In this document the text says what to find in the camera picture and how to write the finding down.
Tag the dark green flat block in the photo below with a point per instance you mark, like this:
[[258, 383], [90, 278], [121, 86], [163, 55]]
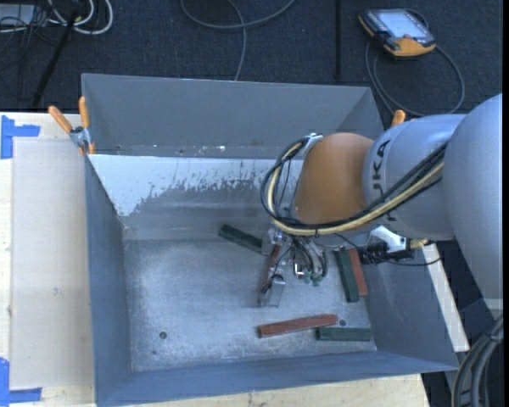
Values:
[[343, 334], [239, 236], [348, 276]]

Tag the black cylinder on white bracket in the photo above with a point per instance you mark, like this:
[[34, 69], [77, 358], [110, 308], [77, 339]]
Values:
[[386, 250]]

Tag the red-brown flat block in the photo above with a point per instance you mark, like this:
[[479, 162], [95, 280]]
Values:
[[274, 258], [297, 325], [359, 276]]

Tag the grey metal bin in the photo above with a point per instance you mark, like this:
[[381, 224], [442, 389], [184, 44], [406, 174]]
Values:
[[203, 295]]

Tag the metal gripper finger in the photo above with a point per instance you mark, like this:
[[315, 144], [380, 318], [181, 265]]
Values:
[[279, 294], [266, 294]]

